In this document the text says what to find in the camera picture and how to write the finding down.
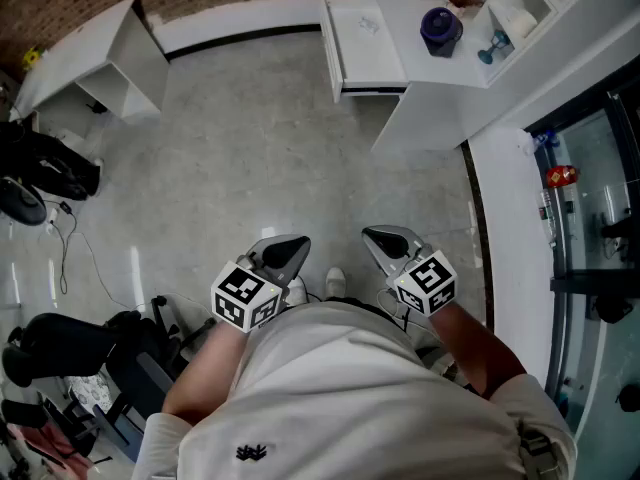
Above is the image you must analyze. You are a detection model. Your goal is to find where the red packet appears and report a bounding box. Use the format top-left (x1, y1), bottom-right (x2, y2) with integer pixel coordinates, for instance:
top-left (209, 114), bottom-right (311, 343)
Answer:
top-left (545, 164), bottom-right (582, 190)

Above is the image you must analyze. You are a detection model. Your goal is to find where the grey shoulder strap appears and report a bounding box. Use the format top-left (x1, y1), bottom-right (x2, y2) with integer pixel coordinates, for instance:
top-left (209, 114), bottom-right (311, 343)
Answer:
top-left (518, 426), bottom-right (562, 480)

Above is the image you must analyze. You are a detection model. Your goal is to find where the person's left white shoe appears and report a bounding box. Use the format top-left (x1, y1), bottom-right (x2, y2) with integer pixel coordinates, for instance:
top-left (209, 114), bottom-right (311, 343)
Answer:
top-left (286, 275), bottom-right (309, 307)

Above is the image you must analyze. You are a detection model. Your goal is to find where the clear plastic bottle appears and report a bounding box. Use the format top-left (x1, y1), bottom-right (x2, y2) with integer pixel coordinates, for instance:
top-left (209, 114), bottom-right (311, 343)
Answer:
top-left (537, 187), bottom-right (560, 249)

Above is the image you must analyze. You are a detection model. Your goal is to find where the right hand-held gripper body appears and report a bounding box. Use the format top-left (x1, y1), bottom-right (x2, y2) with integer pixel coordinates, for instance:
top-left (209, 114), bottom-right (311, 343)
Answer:
top-left (361, 224), bottom-right (459, 318)

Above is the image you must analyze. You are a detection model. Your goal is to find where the white drawer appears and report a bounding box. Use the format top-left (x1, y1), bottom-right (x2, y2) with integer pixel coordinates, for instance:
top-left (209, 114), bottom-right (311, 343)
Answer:
top-left (318, 0), bottom-right (411, 104)

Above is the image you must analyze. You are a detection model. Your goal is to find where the person's white shoe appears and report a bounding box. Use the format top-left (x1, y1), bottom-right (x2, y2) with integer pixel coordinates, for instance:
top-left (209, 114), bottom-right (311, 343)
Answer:
top-left (324, 266), bottom-right (347, 300)
top-left (286, 275), bottom-right (309, 307)

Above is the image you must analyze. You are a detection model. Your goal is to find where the person's right white shoe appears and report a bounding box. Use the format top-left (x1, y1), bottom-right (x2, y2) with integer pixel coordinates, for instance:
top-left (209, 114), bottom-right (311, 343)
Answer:
top-left (324, 266), bottom-right (347, 300)

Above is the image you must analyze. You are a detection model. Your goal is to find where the white cabinet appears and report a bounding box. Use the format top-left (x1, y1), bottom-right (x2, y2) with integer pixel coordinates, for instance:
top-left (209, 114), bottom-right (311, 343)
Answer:
top-left (349, 0), bottom-right (640, 153)

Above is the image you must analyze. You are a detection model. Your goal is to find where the white desk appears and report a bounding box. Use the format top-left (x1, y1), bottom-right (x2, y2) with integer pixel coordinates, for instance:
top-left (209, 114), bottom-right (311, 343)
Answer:
top-left (9, 0), bottom-right (172, 137)

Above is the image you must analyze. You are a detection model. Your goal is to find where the glass display cabinet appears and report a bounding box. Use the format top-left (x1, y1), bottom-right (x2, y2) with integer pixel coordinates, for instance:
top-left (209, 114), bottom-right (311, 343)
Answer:
top-left (523, 70), bottom-right (640, 449)

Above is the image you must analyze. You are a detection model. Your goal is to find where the black floor cable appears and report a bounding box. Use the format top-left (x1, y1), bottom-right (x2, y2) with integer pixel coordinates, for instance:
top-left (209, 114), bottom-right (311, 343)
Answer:
top-left (43, 199), bottom-right (146, 312)

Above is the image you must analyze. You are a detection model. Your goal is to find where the person's right forearm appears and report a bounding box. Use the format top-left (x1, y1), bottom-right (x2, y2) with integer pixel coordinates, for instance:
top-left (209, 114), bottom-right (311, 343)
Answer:
top-left (428, 300), bottom-right (529, 402)

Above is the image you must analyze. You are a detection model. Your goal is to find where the black office chair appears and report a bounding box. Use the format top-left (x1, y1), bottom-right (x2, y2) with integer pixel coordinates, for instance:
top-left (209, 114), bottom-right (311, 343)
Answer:
top-left (1, 294), bottom-right (219, 464)

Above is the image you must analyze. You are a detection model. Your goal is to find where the purple desk fan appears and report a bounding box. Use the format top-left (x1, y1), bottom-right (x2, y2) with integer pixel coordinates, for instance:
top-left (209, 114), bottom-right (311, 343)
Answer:
top-left (419, 6), bottom-right (464, 60)

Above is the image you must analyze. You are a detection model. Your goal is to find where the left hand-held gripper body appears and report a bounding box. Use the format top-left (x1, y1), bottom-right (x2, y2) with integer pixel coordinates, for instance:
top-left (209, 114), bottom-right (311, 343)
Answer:
top-left (210, 234), bottom-right (312, 334)

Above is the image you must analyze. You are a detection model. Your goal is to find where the person's white shirt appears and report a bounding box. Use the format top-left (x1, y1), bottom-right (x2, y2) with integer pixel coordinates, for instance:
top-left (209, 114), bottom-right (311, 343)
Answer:
top-left (130, 300), bottom-right (579, 480)

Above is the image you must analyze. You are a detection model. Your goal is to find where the blue glass goblet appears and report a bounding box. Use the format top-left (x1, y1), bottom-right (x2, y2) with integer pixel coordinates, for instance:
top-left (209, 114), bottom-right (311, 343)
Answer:
top-left (477, 29), bottom-right (514, 66)

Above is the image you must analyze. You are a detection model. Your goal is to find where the person's left forearm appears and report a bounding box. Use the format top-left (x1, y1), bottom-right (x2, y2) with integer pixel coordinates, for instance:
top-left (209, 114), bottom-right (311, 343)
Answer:
top-left (161, 317), bottom-right (247, 427)

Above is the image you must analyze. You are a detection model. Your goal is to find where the white mug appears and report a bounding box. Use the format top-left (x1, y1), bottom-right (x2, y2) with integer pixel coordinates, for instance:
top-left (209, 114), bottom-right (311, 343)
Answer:
top-left (506, 7), bottom-right (539, 40)

